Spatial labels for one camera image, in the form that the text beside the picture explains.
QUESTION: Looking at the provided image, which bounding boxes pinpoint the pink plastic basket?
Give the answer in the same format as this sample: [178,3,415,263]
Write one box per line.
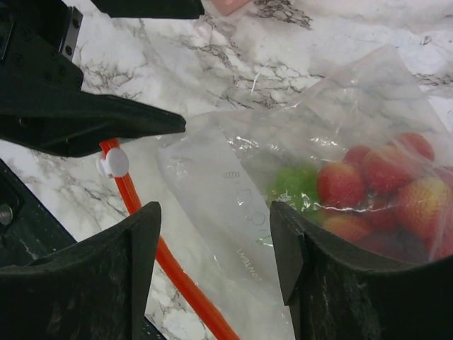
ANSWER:
[211,0,252,16]

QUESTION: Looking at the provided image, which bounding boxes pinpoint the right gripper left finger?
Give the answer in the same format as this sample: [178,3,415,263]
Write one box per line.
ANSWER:
[1,202,161,339]

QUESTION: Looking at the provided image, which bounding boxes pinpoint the clear zip top bag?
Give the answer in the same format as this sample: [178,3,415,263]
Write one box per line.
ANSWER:
[95,44,453,340]

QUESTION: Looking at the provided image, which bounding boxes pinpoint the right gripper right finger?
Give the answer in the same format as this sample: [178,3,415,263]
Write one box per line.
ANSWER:
[270,202,452,339]

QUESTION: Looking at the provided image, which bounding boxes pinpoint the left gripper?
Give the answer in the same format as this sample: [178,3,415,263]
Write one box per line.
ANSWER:
[1,1,186,157]

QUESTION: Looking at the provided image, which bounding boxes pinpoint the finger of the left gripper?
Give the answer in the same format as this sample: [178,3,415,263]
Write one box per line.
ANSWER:
[91,0,205,20]

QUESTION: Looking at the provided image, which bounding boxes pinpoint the red fake fruit bunch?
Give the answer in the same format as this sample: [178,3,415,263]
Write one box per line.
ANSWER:
[316,132,452,264]

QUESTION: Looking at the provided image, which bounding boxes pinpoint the green fake grapes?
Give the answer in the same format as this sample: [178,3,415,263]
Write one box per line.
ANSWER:
[267,163,323,225]

